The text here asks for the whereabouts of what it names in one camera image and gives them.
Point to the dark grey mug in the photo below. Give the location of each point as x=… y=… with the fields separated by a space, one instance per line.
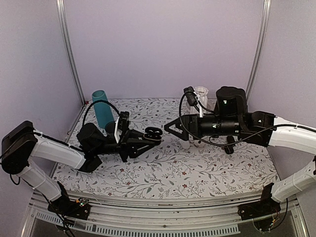
x=110 y=128

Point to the white ribbed vase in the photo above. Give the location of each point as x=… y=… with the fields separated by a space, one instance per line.
x=202 y=92

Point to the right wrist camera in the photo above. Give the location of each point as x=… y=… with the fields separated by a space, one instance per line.
x=193 y=100

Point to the black glossy charging case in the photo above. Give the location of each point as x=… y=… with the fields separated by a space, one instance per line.
x=153 y=133

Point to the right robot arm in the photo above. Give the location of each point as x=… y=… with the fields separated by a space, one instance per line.
x=231 y=118

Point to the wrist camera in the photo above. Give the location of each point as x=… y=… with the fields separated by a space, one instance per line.
x=122 y=123
x=193 y=100

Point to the right aluminium frame post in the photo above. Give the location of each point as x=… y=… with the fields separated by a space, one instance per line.
x=259 y=47

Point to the teal tapered vase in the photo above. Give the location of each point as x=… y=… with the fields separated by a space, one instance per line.
x=103 y=111

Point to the black earbud case rear right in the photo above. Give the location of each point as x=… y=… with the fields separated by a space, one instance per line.
x=230 y=139

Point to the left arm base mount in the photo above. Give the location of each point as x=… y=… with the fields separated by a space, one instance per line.
x=79 y=208

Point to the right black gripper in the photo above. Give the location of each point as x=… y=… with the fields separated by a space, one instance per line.
x=184 y=135

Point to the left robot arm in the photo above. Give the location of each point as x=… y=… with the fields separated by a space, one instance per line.
x=25 y=142

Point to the open white earbud case right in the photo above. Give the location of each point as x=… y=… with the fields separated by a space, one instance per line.
x=200 y=144

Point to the aluminium frame post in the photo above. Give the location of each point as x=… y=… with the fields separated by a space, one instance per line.
x=259 y=47
x=67 y=42

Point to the aluminium front rail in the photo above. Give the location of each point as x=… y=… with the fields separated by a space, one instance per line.
x=191 y=217

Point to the floral patterned table mat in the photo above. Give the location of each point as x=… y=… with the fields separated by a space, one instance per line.
x=176 y=169

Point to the black open earbud case right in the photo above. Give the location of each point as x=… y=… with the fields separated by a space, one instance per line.
x=229 y=150

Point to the left aluminium frame post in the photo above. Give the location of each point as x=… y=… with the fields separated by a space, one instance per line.
x=67 y=42

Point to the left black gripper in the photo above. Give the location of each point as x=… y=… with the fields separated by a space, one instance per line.
x=130 y=143

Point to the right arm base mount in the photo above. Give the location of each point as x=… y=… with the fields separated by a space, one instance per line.
x=264 y=206

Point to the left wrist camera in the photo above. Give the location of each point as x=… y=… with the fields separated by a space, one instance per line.
x=122 y=123

